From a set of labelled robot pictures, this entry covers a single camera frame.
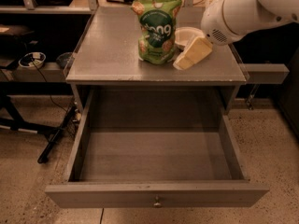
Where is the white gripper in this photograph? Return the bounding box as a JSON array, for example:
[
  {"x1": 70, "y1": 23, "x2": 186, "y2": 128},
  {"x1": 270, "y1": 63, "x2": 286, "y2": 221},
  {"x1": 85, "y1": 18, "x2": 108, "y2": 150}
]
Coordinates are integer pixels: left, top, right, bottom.
[{"x1": 172, "y1": 0, "x2": 265, "y2": 71}]

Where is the green rice chip bag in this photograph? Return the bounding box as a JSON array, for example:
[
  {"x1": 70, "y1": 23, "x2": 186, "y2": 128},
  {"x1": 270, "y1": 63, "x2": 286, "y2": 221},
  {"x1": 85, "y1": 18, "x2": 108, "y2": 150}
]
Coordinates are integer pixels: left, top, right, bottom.
[{"x1": 131, "y1": 0, "x2": 182, "y2": 64}]

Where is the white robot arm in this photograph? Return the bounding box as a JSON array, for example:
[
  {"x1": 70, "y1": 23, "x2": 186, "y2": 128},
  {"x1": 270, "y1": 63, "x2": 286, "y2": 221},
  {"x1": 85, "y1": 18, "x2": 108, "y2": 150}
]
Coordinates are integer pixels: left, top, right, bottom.
[{"x1": 174, "y1": 0, "x2": 299, "y2": 70}]

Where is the grey cabinet with top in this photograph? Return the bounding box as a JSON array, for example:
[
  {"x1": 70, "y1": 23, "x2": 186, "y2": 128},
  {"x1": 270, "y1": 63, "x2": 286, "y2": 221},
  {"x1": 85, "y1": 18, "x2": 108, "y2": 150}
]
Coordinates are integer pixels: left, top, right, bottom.
[{"x1": 64, "y1": 6, "x2": 250, "y2": 116}]

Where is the open grey top drawer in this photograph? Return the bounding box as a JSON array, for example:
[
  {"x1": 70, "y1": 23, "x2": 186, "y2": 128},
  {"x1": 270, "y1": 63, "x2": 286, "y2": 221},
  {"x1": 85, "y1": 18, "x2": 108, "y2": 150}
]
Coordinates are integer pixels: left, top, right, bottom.
[{"x1": 46, "y1": 88, "x2": 268, "y2": 208}]

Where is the round metal drawer knob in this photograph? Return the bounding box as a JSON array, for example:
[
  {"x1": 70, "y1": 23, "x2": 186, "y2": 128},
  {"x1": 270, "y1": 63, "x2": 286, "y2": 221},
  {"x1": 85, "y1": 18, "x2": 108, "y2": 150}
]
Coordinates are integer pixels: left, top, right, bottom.
[{"x1": 153, "y1": 196, "x2": 163, "y2": 208}]

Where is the white paper bowl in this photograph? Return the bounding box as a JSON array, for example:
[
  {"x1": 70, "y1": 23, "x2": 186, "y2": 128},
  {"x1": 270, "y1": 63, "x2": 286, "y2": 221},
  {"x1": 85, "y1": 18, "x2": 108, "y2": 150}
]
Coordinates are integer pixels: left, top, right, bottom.
[{"x1": 175, "y1": 27, "x2": 205, "y2": 50}]

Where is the dark grey bowl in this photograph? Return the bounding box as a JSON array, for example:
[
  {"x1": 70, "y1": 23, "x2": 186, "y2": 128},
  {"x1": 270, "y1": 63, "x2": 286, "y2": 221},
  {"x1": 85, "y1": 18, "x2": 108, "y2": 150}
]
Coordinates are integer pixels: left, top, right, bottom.
[{"x1": 56, "y1": 52, "x2": 74, "y2": 68}]

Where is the white bowl with cable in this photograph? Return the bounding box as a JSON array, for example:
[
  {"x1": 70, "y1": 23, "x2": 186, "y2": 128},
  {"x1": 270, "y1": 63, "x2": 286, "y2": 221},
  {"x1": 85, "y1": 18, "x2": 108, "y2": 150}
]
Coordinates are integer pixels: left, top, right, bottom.
[{"x1": 19, "y1": 52, "x2": 46, "y2": 69}]

